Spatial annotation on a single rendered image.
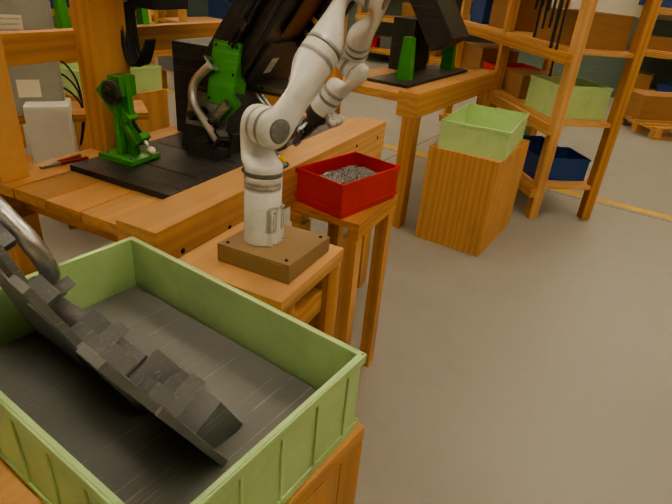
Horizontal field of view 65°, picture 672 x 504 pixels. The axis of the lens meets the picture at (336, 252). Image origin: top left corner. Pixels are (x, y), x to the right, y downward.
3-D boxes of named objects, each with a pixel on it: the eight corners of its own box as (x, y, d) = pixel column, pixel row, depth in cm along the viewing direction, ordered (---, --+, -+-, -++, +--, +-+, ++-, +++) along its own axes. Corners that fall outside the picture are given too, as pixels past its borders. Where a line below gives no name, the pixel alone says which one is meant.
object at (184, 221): (383, 151, 257) (386, 121, 250) (160, 284, 137) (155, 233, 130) (357, 145, 262) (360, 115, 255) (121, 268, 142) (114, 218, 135)
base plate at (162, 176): (341, 127, 240) (341, 123, 239) (170, 202, 152) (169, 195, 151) (265, 111, 256) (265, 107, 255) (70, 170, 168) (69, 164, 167)
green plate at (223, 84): (245, 109, 187) (254, 47, 182) (231, 107, 180) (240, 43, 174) (220, 104, 191) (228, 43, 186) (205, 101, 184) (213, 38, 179)
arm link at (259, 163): (236, 103, 119) (236, 175, 126) (260, 111, 113) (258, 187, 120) (269, 101, 125) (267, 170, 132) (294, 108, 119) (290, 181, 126)
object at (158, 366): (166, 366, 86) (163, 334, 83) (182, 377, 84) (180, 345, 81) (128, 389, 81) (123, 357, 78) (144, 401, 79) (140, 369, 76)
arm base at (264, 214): (286, 237, 135) (289, 173, 128) (268, 249, 127) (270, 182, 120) (256, 228, 138) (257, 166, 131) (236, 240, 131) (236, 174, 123)
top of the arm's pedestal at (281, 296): (343, 260, 144) (344, 247, 142) (281, 317, 118) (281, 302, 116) (247, 230, 156) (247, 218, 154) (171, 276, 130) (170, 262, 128)
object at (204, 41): (258, 125, 226) (259, 41, 210) (212, 140, 202) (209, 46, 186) (224, 117, 233) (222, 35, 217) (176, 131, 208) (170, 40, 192)
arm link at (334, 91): (346, 109, 163) (329, 88, 165) (376, 71, 154) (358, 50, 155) (334, 111, 158) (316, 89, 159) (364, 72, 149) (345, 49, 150)
